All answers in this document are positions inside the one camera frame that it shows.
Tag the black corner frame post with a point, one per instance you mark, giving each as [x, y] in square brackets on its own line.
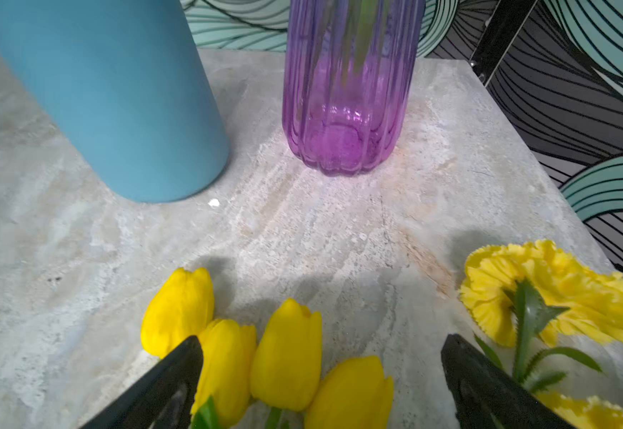
[503, 27]

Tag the teal ceramic vase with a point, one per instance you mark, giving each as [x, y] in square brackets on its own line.
[125, 84]

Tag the yellow tulip single stem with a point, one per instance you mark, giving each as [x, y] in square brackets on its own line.
[183, 307]

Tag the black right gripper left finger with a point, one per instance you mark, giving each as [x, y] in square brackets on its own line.
[163, 397]

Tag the purple glass vase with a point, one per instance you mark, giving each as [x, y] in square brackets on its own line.
[349, 67]

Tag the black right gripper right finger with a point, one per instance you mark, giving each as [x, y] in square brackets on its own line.
[485, 397]

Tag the yellow carnation flower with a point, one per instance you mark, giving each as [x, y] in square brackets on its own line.
[526, 296]
[590, 413]

